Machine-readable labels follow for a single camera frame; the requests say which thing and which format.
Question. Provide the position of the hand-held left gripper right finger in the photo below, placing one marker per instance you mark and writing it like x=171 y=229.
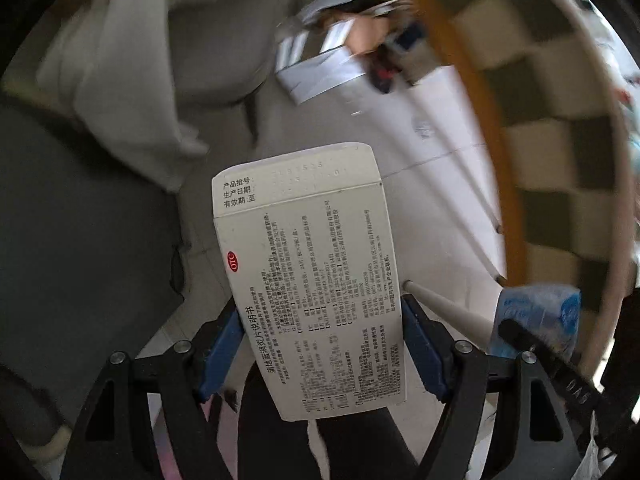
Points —
x=422 y=350

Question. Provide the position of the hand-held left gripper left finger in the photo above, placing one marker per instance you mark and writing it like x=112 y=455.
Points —
x=218 y=355

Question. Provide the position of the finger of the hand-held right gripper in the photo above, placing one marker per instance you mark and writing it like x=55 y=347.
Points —
x=525 y=340

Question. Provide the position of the light blue plastic packet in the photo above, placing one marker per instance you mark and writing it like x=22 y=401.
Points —
x=545 y=310

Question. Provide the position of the white printed medicine box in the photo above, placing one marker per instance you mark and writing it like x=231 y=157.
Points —
x=310 y=260

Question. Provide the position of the white table leg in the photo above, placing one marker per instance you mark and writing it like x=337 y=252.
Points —
x=450 y=311

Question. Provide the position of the person's legs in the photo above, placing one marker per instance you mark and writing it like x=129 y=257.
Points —
x=350 y=450

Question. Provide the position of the table with checkered pink cloth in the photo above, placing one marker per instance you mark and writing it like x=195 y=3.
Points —
x=550 y=110

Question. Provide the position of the grey chair with cloth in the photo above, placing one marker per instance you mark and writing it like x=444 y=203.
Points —
x=115 y=85

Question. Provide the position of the white envelope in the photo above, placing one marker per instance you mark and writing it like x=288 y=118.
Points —
x=320 y=77

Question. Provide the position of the grey upholstered chair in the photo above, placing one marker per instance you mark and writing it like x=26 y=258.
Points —
x=220 y=50

